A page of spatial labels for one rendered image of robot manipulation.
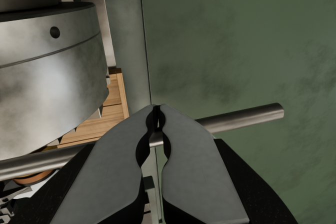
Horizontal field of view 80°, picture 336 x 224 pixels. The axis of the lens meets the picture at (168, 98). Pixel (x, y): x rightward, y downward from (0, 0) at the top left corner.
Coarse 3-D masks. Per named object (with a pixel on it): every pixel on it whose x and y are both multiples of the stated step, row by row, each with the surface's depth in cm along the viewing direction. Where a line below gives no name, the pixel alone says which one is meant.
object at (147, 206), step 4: (148, 200) 68; (148, 204) 68; (144, 208) 68; (148, 208) 69; (144, 212) 70; (148, 212) 70; (144, 216) 70; (148, 216) 71; (144, 220) 71; (148, 220) 72
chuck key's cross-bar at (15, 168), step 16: (240, 112) 14; (256, 112) 14; (272, 112) 14; (208, 128) 13; (224, 128) 13; (80, 144) 12; (160, 144) 13; (0, 160) 12; (16, 160) 12; (32, 160) 12; (48, 160) 12; (64, 160) 12; (0, 176) 12; (16, 176) 12
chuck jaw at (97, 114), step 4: (100, 108) 33; (96, 112) 32; (100, 112) 33; (92, 116) 32; (96, 116) 32; (100, 116) 32; (68, 132) 33; (56, 140) 33; (60, 140) 34; (48, 144) 33; (52, 144) 33; (56, 144) 33
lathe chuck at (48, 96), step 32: (32, 64) 18; (64, 64) 21; (96, 64) 26; (0, 96) 17; (32, 96) 19; (64, 96) 21; (96, 96) 26; (0, 128) 18; (32, 128) 20; (64, 128) 22
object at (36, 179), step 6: (36, 150) 32; (42, 150) 32; (30, 174) 33; (36, 174) 34; (42, 174) 34; (48, 174) 35; (18, 180) 33; (24, 180) 33; (30, 180) 34; (36, 180) 34; (42, 180) 35
